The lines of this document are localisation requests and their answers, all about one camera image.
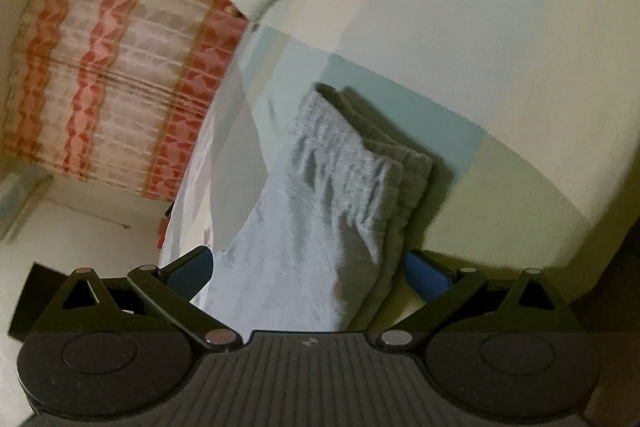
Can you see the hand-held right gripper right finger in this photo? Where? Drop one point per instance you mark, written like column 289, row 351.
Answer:
column 430, row 279

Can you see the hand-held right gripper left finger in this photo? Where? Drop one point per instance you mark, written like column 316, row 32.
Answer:
column 192, row 269

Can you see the gray sweatpants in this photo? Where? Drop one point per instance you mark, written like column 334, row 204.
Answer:
column 320, row 207

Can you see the red box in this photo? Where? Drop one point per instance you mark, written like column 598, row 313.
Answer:
column 164, row 237

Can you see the patterned pink curtain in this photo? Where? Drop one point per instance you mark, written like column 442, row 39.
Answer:
column 100, row 57

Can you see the checked bed sheet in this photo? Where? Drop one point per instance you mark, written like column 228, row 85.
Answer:
column 500, row 57

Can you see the black wall television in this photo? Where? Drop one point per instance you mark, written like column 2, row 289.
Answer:
column 30, row 302

